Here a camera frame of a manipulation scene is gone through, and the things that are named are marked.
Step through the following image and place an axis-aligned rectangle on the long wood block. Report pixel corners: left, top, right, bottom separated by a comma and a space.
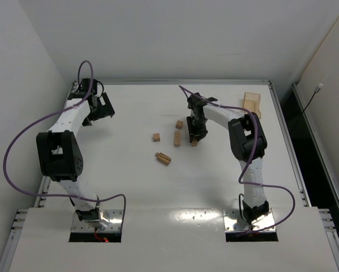
191, 140, 198, 147
174, 130, 181, 147

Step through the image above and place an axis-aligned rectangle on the small wood cube block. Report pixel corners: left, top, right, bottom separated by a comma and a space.
153, 133, 161, 142

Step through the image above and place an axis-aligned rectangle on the clear amber plastic box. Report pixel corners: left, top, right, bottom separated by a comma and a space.
243, 92, 261, 119

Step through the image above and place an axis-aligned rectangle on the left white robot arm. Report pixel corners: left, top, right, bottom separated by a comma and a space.
36, 78, 115, 230

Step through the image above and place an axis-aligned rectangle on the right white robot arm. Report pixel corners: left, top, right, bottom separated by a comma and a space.
187, 93, 269, 224

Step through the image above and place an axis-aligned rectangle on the grooved wood block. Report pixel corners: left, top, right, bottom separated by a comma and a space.
156, 152, 171, 166

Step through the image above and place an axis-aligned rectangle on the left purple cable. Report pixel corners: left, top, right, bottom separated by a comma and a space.
3, 60, 126, 227

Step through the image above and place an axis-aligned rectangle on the purple cable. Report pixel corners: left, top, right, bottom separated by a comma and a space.
179, 85, 296, 236
3, 60, 126, 227

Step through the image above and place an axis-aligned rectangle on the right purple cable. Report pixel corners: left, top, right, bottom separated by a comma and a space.
179, 85, 296, 236

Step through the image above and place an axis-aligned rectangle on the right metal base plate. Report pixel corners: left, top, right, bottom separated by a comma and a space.
223, 209, 276, 233

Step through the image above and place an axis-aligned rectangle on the metal base plate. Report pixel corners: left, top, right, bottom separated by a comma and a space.
71, 209, 123, 233
223, 209, 276, 233

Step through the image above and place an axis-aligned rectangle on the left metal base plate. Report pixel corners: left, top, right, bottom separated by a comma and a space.
71, 209, 123, 233

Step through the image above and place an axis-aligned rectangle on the black wall cable with plug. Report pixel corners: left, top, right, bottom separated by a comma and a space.
301, 83, 323, 114

